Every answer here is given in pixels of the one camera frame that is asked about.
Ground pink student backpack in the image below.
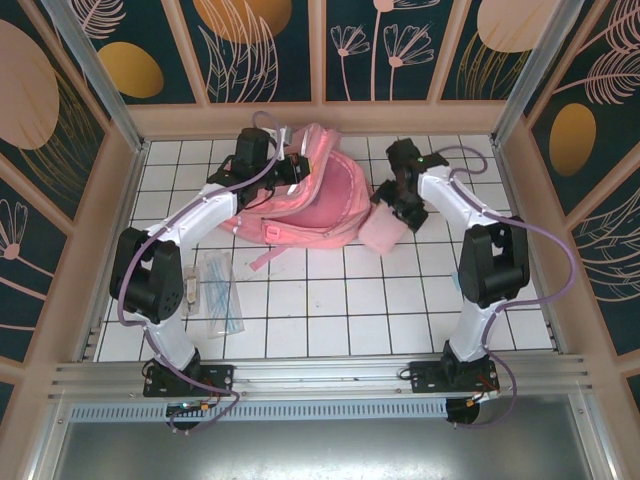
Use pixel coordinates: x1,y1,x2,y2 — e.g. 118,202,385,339
214,122,375,274

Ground pink pencil case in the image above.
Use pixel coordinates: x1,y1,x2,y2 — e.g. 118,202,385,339
359,202,407,255

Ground clear bag of blue pens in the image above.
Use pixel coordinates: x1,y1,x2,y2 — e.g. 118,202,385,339
197,249,246,340

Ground small clear plastic packet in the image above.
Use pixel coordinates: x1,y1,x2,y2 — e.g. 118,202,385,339
180,264,204,317

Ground shiny metal sheet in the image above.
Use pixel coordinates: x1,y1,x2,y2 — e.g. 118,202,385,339
29,394,616,480

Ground small circuit board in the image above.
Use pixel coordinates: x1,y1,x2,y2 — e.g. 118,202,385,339
166,399,214,417

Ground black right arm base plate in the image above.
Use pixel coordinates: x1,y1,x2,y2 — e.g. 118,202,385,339
408,360,501,396

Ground aluminium frame post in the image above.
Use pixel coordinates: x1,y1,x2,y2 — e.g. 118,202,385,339
491,0,592,149
42,0,150,157

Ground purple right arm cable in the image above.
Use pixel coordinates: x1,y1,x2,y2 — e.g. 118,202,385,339
432,146,577,432

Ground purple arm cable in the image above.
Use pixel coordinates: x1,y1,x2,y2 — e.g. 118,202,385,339
432,146,577,432
117,110,296,437

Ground aluminium mounting rail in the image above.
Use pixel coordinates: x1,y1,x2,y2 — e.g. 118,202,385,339
49,354,591,401

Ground grey side bracket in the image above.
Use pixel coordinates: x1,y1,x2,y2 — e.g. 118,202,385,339
547,319,570,357

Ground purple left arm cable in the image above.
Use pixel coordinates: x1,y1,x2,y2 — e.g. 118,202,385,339
117,110,296,437

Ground grey slotted cable duct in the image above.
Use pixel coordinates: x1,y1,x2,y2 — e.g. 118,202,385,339
69,397,449,422

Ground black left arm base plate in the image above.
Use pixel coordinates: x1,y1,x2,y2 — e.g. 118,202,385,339
143,363,236,399

